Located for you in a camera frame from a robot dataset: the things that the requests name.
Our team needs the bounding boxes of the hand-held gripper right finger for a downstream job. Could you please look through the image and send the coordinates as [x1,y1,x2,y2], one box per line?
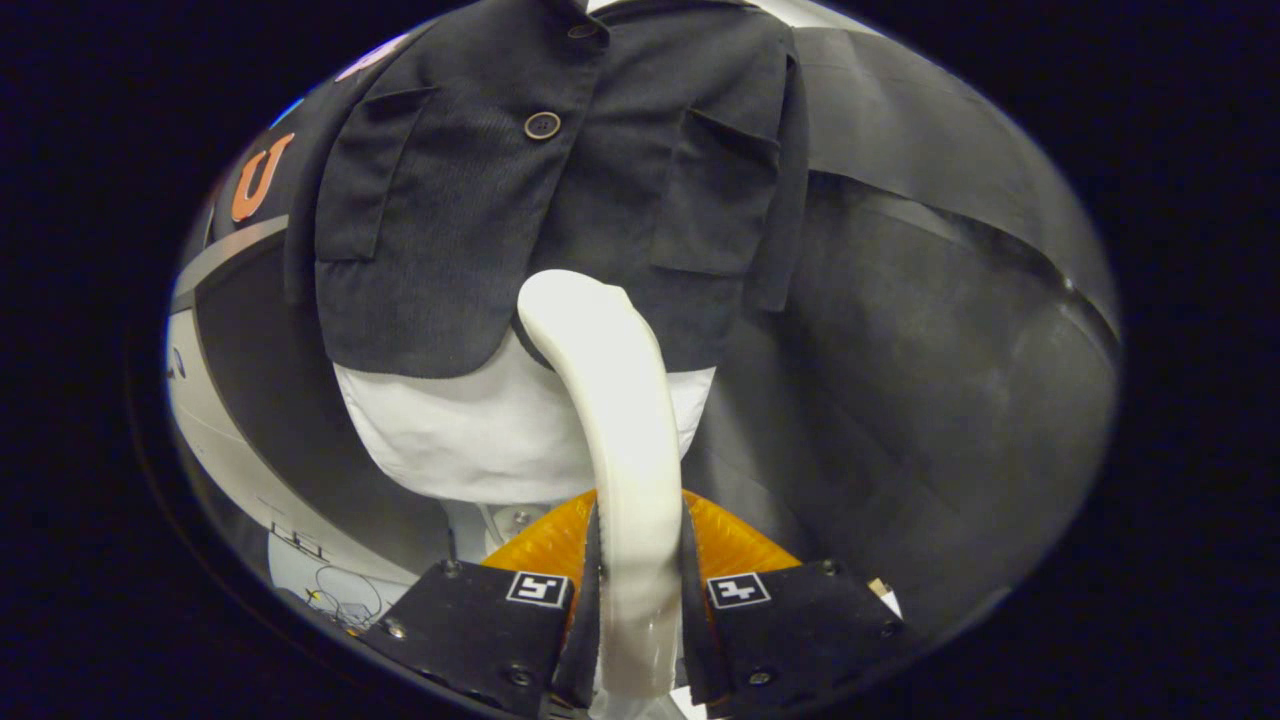
[680,490,906,717]

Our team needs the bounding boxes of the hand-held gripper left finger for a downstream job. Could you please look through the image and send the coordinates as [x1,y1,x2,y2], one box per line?
[365,490,604,717]

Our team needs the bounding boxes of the white shirt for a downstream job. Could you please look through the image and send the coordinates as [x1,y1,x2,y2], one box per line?
[333,328,717,506]

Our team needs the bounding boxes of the white garment steamer head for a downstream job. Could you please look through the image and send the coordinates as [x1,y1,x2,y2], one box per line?
[517,270,689,701]

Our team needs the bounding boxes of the black jacket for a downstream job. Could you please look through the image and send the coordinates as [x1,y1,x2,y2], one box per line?
[283,0,811,379]

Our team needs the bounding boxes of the black backdrop cloth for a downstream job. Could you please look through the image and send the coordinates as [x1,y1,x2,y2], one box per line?
[175,25,1121,641]

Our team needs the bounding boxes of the grey cabinet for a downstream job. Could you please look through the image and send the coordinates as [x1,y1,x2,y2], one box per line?
[165,215,451,561]

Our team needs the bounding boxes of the thin black cables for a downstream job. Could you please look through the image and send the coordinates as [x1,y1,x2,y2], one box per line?
[305,563,387,627]

